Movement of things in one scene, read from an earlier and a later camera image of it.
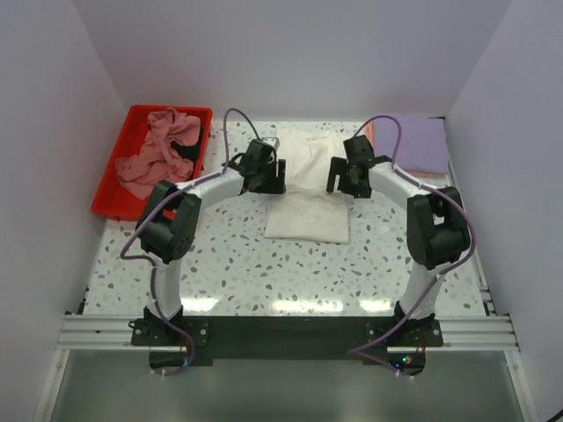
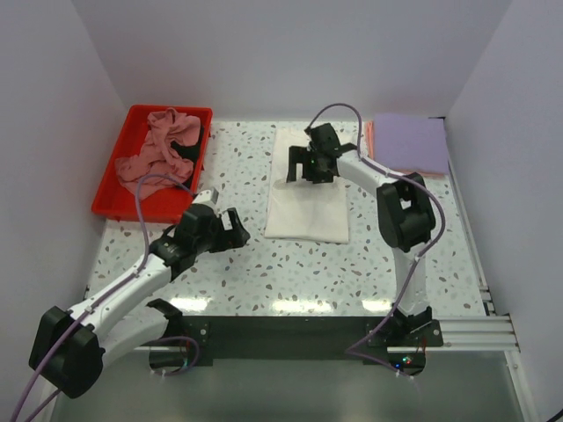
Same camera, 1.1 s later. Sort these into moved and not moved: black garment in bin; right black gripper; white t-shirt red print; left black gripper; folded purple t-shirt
Moved: right black gripper; left black gripper
Not moved: folded purple t-shirt; white t-shirt red print; black garment in bin
